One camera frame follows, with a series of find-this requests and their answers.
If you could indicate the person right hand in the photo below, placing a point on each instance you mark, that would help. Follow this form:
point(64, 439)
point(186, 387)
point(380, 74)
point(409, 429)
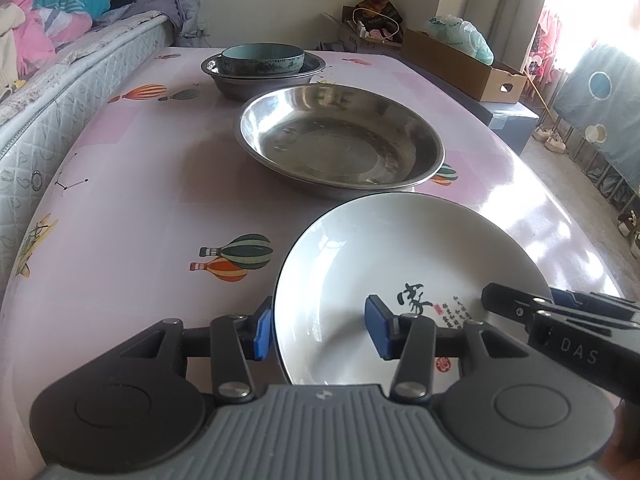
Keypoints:
point(618, 460)

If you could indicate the blue dotted curtain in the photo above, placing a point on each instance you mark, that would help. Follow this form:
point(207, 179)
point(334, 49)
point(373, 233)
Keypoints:
point(600, 99)

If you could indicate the beige cloth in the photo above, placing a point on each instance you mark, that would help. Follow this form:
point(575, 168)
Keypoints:
point(11, 17)

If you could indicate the quilted mattress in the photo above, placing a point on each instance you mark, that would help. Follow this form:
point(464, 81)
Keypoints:
point(42, 120)

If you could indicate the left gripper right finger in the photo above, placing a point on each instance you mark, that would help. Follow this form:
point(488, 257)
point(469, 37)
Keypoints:
point(408, 339)

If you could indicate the purple grey bedsheet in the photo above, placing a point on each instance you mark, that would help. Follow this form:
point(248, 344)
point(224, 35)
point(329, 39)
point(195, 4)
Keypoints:
point(183, 15)

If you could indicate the teal ceramic bowl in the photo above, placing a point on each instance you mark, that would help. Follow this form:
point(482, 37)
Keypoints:
point(253, 60)

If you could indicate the green plastic bag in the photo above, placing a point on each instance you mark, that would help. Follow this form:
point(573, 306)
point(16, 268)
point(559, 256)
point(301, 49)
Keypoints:
point(461, 35)

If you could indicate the steel bowl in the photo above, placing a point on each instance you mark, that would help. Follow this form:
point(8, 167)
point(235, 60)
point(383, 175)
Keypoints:
point(244, 88)

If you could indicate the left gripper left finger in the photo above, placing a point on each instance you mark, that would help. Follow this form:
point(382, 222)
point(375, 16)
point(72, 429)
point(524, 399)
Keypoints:
point(235, 339)

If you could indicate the grey storage box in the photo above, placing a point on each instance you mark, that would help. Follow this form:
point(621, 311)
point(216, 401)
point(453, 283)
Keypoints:
point(513, 123)

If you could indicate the open carton with clutter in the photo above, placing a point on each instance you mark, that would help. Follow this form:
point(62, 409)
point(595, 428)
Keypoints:
point(371, 26)

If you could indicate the brown cardboard box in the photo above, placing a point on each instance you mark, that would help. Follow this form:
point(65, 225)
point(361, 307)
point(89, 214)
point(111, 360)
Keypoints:
point(497, 83)

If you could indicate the pink floral blanket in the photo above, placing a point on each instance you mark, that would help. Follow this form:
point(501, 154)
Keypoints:
point(43, 31)

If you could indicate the white ceramic plate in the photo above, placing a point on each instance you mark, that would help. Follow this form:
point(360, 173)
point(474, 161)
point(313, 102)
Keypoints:
point(420, 254)

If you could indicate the large steel plate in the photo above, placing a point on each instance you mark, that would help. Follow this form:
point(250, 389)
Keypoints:
point(339, 142)

